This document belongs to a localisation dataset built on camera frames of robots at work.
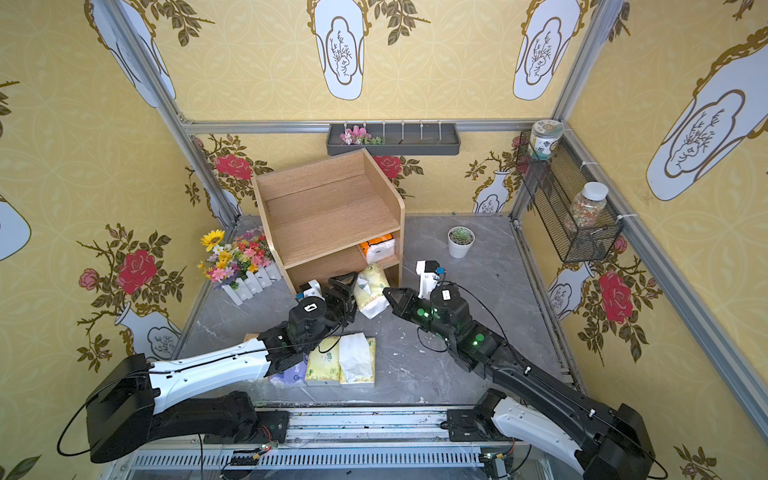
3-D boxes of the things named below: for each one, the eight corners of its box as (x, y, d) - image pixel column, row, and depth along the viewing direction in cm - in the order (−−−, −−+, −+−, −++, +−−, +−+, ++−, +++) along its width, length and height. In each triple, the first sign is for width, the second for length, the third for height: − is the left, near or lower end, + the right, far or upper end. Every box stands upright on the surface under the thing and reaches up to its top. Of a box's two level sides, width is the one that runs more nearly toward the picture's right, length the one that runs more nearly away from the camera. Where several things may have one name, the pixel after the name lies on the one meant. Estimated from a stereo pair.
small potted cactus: (448, 258, 109) (452, 241, 102) (445, 242, 114) (449, 225, 107) (471, 258, 109) (476, 241, 102) (467, 242, 114) (472, 225, 107)
